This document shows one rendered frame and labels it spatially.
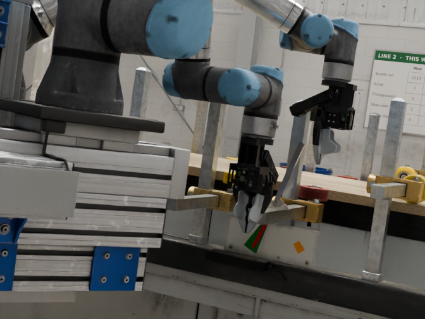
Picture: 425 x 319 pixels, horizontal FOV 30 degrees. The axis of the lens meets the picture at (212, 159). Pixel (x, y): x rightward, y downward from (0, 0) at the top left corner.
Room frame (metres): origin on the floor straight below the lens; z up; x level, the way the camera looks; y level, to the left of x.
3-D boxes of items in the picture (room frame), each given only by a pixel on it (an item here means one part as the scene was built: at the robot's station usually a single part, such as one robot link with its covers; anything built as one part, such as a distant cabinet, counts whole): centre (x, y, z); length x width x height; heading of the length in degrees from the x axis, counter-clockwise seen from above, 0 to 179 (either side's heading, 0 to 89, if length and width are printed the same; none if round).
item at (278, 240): (2.12, -0.18, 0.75); 0.26 x 0.01 x 0.10; 66
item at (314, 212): (2.13, -0.24, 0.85); 0.14 x 0.06 x 0.05; 66
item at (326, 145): (1.98, -0.27, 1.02); 0.06 x 0.03 x 0.09; 65
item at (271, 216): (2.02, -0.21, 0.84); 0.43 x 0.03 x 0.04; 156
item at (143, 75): (2.34, 0.24, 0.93); 0.04 x 0.04 x 0.48; 66
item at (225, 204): (2.23, -0.01, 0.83); 0.14 x 0.06 x 0.05; 66
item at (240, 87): (1.65, -0.03, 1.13); 0.11 x 0.11 x 0.08; 63
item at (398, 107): (2.03, -0.45, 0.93); 0.04 x 0.04 x 0.48; 66
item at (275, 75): (1.73, -0.09, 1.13); 0.09 x 0.08 x 0.11; 153
